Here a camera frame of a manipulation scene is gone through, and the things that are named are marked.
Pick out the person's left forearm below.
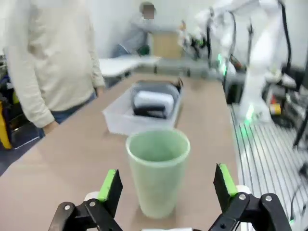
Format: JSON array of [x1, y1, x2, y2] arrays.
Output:
[[89, 36, 106, 89]]

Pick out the black robot cable hose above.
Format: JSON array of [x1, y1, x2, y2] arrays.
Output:
[[278, 0, 294, 71]]

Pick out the person in grey top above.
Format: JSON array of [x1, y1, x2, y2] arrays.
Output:
[[112, 1, 179, 58]]

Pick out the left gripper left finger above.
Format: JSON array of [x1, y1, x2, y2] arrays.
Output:
[[48, 169, 125, 231]]

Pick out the aluminium slotted base plate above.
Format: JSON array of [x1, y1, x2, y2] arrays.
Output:
[[230, 105, 308, 223]]

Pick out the light green plastic cup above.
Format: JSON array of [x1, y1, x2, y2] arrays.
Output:
[[126, 129, 191, 219]]

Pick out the person's right forearm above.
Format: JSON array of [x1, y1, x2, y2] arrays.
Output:
[[7, 48, 56, 128]]

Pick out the white rounded box device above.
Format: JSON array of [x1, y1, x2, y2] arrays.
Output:
[[133, 90, 174, 119]]

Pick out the person's right hand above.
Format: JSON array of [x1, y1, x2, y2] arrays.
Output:
[[43, 120, 60, 136]]

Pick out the yellow bag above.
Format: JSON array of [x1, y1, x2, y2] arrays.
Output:
[[0, 97, 13, 150]]

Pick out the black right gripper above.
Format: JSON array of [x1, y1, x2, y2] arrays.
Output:
[[184, 30, 208, 48]]

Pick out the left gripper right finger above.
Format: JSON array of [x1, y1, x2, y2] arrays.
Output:
[[208, 163, 293, 231]]

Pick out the yellow black small container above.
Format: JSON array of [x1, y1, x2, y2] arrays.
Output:
[[269, 103, 282, 116]]

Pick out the person in beige sweater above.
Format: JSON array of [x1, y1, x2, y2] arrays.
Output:
[[3, 0, 106, 135]]

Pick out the large white table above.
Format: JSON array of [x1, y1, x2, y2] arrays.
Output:
[[98, 55, 162, 78]]

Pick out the plain cardboard box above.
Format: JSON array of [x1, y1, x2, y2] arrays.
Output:
[[152, 31, 183, 59]]

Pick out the blue jeans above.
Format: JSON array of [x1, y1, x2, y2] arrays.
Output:
[[38, 91, 98, 141]]

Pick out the green round object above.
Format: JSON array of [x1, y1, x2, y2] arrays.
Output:
[[139, 45, 151, 57]]

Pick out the white perforated plastic basket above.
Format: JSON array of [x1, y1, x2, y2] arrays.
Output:
[[102, 80, 186, 135]]

